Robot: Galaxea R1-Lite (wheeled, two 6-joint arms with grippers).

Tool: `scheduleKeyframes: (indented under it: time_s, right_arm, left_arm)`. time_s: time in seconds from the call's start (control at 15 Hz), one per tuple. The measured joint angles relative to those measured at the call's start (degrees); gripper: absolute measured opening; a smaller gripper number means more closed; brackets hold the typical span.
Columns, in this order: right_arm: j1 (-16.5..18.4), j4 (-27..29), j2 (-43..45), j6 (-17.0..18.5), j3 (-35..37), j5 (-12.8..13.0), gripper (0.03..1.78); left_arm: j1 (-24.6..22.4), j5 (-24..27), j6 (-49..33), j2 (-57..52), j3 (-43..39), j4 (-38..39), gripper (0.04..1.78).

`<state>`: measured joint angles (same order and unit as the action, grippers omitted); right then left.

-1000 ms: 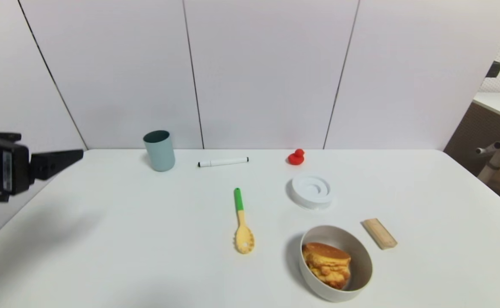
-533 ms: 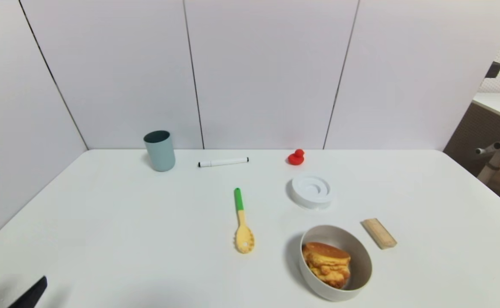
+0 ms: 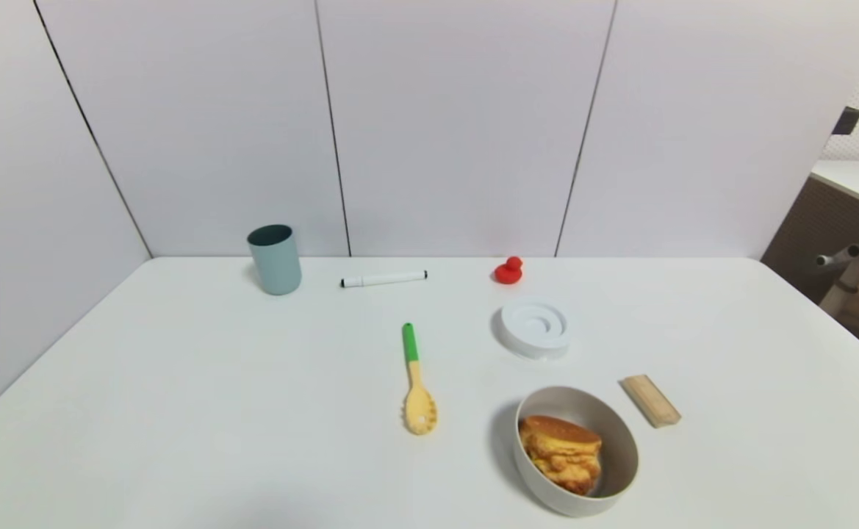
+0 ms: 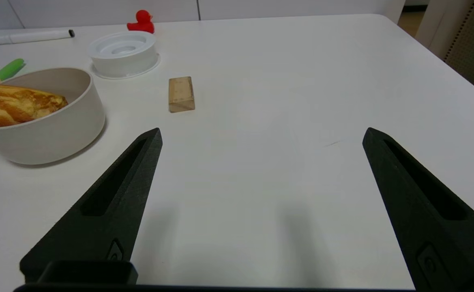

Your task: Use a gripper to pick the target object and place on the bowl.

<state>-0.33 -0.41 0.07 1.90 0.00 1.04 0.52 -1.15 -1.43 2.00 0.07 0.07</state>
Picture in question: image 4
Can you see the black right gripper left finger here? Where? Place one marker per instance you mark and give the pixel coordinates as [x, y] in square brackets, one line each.
[111, 211]

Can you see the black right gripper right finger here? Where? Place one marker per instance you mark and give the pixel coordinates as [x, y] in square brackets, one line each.
[431, 227]

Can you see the brown cream puff toy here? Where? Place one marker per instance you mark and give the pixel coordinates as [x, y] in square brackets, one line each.
[13, 105]

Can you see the beige round bowl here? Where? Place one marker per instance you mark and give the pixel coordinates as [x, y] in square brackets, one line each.
[58, 134]

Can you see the small wooden block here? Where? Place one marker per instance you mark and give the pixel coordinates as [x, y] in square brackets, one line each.
[181, 95]

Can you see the red rubber duck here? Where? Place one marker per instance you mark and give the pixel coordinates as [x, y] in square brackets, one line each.
[141, 22]

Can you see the white marker with black cap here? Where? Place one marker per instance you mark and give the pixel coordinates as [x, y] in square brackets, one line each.
[30, 36]

